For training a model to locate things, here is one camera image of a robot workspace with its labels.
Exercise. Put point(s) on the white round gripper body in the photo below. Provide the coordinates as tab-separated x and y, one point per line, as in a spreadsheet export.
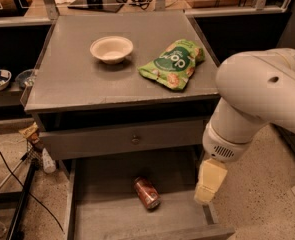
221	144

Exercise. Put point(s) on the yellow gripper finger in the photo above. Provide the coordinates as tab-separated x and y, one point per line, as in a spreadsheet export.
203	195
211	175

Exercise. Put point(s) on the red coke can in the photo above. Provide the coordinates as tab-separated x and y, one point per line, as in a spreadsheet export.
147	193

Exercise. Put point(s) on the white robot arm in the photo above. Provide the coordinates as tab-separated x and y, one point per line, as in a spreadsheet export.
256	88

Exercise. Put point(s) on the grey upper drawer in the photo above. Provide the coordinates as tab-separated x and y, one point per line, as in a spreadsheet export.
114	139

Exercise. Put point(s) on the grey open middle drawer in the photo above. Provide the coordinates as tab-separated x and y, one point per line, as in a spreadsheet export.
105	206

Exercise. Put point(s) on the grey drawer cabinet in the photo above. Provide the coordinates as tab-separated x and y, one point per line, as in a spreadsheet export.
73	90

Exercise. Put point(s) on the green chip bag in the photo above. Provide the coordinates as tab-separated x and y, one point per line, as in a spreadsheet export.
173	67

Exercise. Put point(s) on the white paper bowl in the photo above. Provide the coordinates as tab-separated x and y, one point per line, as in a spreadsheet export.
111	49

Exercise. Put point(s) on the white plastic bottle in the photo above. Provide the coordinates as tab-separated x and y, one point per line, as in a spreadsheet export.
49	164

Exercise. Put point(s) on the brown snack packet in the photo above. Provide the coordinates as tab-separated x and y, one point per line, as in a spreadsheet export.
31	134

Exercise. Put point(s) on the black metal stand leg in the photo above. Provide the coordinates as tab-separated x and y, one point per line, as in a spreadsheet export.
14	226

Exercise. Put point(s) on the black monitor stand base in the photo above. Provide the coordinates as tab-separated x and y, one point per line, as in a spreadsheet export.
112	6

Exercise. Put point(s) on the grey glass bowl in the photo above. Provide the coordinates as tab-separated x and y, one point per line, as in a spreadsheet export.
26	78

